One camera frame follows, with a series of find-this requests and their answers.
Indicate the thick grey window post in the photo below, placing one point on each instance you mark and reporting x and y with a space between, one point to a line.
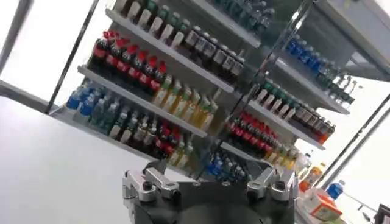
359 149
15 30

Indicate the grey shelf rack with bottles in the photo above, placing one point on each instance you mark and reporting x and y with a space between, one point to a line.
170 58

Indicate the left gripper silver black right finger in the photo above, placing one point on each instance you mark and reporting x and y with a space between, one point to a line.
271 184

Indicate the left gripper silver black left finger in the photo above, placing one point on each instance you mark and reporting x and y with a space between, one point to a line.
152 185

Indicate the thin dark window post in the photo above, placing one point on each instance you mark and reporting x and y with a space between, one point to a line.
353 140
71 58

